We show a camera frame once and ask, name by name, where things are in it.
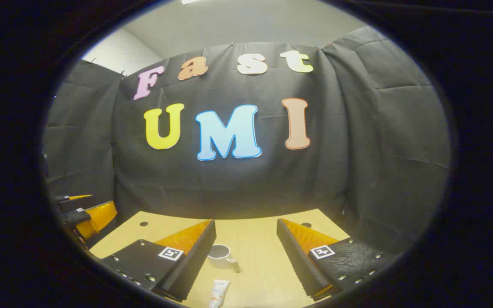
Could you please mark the black backdrop cloth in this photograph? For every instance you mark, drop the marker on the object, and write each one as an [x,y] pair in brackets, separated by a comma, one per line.
[229,184]

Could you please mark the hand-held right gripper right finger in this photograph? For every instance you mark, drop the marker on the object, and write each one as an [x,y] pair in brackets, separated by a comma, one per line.
[293,256]

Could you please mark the wooden desktop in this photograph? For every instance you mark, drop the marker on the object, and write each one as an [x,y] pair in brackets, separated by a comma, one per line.
[255,239]

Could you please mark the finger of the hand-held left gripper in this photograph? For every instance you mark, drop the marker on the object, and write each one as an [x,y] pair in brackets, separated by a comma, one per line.
[99,216]
[73,203]

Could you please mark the white cup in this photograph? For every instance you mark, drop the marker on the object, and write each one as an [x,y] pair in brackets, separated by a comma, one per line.
[219,263]

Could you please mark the white toothpaste tube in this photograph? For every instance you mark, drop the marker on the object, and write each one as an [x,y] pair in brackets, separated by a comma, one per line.
[219,291]

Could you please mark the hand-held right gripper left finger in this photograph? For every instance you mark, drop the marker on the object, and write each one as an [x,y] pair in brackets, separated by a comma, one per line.
[195,261]

